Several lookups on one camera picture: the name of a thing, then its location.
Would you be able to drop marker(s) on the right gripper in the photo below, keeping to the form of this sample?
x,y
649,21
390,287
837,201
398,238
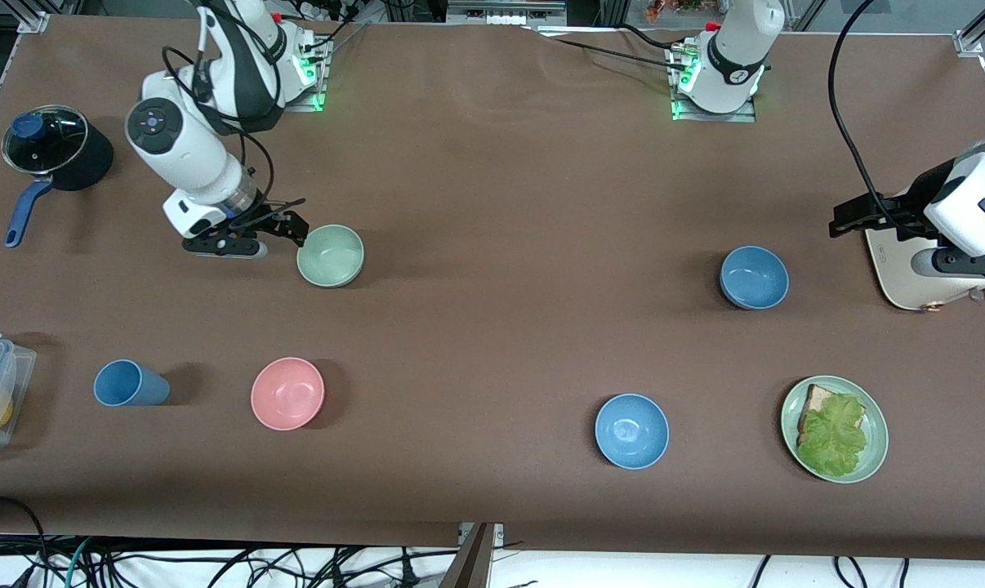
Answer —
x,y
265,219

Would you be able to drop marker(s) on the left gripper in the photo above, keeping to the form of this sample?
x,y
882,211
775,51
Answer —
x,y
909,201

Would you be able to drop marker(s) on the green bowl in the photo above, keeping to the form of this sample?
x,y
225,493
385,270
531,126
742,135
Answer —
x,y
331,255

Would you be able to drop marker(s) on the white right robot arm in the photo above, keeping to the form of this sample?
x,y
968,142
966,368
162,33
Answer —
x,y
182,147

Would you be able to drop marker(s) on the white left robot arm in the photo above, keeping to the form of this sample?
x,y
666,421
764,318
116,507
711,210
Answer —
x,y
737,49

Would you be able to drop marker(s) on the pink bowl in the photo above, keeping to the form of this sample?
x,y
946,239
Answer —
x,y
287,394

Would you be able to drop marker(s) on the blue bowl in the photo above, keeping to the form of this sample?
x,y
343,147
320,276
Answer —
x,y
631,431
754,278

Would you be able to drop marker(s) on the white cutting board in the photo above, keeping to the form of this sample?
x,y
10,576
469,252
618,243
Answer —
x,y
893,278

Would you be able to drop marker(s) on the blue ribbed cup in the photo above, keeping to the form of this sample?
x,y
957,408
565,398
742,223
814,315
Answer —
x,y
129,384

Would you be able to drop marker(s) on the bread slice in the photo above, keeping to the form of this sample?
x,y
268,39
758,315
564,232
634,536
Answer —
x,y
817,402

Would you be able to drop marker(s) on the green plate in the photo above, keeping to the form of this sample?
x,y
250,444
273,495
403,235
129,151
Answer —
x,y
878,433

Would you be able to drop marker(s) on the glass pot lid blue knob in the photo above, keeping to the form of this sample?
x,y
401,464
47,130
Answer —
x,y
55,140

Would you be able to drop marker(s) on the green lettuce leaf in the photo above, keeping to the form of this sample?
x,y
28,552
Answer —
x,y
835,441

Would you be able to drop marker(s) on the brown table cloth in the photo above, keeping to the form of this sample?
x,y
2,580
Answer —
x,y
492,327

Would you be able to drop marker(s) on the clear plastic food container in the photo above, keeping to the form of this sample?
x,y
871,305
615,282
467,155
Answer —
x,y
17,367

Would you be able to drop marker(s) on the brown table leg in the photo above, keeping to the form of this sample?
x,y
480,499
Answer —
x,y
470,563

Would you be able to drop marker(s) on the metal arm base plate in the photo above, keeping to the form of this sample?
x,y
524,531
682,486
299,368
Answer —
x,y
679,82
314,73

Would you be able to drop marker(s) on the aluminium corner bracket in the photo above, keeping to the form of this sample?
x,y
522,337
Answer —
x,y
33,22
969,41

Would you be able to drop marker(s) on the aluminium frame rail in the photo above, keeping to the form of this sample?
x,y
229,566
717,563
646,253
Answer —
x,y
505,10

